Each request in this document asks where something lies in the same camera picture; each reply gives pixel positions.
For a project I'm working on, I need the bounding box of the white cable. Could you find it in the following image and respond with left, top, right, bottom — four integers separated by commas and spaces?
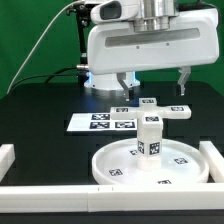
6, 0, 85, 95

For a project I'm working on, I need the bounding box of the black cable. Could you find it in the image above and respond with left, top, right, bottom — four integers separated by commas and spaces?
9, 66, 81, 92

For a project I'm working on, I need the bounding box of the grey camera on stand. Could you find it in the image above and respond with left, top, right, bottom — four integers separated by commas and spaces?
84, 0, 102, 8

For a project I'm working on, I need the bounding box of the white round table top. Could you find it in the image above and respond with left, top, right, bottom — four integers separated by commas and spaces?
92, 138, 209, 186

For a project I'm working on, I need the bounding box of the black camera stand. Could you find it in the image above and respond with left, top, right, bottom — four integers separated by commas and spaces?
65, 7, 95, 84

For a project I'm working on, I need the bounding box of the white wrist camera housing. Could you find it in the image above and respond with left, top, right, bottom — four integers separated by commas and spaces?
91, 0, 138, 24

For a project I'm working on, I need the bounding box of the white marker sheet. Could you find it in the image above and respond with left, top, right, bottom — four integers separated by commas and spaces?
67, 113, 137, 132

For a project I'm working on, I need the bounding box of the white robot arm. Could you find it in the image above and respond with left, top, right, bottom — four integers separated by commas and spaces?
85, 0, 219, 98

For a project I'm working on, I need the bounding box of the white right fence block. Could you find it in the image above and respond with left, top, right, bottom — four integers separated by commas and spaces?
199, 141, 224, 183

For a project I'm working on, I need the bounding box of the white cross-shaped table base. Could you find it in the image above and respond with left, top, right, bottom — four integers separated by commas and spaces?
110, 98, 191, 122

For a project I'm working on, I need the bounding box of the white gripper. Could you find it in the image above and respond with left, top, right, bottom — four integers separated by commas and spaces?
87, 8, 219, 101

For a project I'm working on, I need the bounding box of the white front fence bar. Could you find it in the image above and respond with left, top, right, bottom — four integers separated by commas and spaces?
0, 183, 224, 213

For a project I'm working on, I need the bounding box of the white fence block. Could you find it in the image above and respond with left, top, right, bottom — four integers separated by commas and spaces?
0, 144, 15, 182
199, 141, 224, 183

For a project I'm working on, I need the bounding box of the white left fence block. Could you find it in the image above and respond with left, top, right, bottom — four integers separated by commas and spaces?
0, 144, 15, 182

